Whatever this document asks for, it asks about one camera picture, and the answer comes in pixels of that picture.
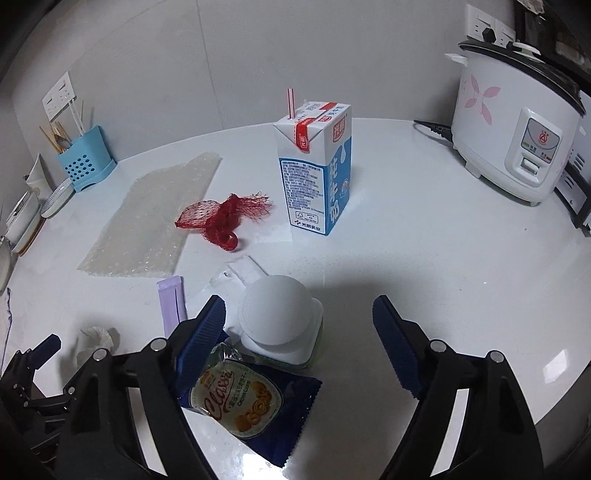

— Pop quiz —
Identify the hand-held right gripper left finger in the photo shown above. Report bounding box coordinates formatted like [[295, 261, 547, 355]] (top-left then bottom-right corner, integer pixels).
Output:
[[54, 295, 228, 480]]

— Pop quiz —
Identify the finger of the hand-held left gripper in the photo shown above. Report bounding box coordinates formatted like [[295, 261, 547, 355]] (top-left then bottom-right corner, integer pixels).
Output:
[[27, 335, 62, 369]]

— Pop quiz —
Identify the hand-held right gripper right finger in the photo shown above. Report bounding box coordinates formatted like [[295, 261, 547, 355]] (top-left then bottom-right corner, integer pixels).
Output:
[[372, 295, 568, 480]]

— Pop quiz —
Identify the purple stick packet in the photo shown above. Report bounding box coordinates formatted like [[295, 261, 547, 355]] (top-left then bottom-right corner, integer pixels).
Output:
[[157, 276, 188, 337]]

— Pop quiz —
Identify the white tissue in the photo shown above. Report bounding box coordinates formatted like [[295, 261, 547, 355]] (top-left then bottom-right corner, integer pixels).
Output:
[[76, 326, 122, 365]]

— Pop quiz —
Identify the white dome lid cup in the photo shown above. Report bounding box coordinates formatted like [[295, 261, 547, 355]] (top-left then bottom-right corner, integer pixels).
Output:
[[226, 275, 324, 370]]

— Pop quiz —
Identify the clear plastic packet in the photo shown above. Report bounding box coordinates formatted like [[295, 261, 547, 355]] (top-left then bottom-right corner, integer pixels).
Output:
[[210, 255, 269, 296]]

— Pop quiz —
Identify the blue cookie packet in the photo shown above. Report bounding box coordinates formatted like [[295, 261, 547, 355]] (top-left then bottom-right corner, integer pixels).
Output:
[[180, 344, 324, 469]]

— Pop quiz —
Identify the red mesh net bag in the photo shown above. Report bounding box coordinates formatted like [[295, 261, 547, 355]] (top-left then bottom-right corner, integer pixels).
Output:
[[174, 193, 271, 252]]

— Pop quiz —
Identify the clear bubble wrap sheet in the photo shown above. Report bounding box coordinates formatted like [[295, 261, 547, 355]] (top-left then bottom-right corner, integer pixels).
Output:
[[78, 154, 222, 278]]

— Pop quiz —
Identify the blue and white milk carton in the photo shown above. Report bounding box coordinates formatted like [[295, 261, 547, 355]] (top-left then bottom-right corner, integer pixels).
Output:
[[273, 100, 354, 237]]

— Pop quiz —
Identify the wooden rim plate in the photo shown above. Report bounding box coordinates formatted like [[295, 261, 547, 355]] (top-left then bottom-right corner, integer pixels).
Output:
[[11, 217, 47, 256]]

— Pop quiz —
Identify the blue utensil holder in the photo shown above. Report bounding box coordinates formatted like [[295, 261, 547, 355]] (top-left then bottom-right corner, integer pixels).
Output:
[[57, 124, 117, 192]]

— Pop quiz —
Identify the metal spoon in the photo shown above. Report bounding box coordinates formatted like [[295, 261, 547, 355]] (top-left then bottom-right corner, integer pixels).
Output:
[[53, 122, 73, 151]]

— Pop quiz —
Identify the white floral rice cooker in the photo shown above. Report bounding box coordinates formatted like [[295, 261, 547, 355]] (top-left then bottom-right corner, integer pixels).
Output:
[[445, 39, 586, 207]]

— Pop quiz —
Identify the dark shelf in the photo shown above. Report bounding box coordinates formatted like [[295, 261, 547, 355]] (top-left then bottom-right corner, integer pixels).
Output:
[[515, 0, 591, 61]]

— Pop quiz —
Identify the black power cord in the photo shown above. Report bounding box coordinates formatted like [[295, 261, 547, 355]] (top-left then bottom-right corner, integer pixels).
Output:
[[413, 120, 455, 140]]

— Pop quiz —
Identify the white utensil handle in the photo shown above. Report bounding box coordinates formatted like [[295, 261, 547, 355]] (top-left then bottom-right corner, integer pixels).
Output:
[[69, 99, 85, 136]]

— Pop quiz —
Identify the white wall socket panel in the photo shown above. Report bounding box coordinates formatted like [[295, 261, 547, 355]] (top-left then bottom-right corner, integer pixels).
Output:
[[42, 71, 75, 116]]

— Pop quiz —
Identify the white wall power strip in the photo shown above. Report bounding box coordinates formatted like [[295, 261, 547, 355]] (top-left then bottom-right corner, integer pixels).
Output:
[[464, 4, 517, 47]]

